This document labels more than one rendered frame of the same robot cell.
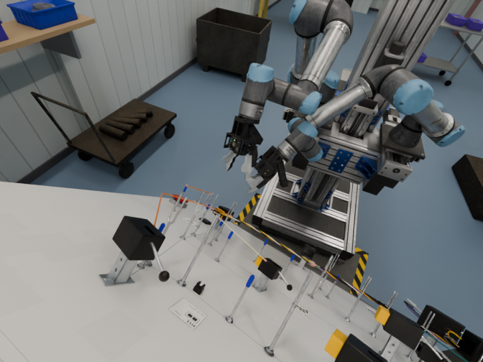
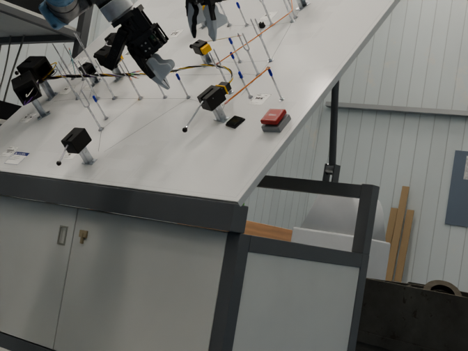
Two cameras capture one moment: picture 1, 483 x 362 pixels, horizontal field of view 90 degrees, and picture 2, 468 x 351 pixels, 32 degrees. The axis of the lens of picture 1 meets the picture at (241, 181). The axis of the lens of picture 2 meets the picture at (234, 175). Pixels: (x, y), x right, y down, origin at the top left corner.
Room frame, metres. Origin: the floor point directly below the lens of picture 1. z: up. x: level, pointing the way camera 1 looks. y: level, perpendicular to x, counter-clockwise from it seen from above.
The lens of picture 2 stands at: (2.57, 0.71, 0.79)
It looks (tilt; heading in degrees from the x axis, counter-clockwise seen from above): 4 degrees up; 196
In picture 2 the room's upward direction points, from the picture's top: 9 degrees clockwise
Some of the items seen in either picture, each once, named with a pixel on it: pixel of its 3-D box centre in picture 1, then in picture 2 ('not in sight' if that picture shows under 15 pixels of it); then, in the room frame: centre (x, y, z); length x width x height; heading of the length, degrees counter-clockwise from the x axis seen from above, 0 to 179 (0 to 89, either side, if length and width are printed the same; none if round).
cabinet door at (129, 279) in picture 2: not in sight; (134, 295); (0.58, -0.05, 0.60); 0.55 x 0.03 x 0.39; 66
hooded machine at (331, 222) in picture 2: not in sight; (337, 264); (-4.53, -0.24, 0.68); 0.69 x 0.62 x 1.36; 73
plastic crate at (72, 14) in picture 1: (45, 11); not in sight; (1.80, 1.53, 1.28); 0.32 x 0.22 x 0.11; 166
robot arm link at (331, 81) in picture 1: (324, 85); not in sight; (1.31, -0.35, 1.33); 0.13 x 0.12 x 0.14; 70
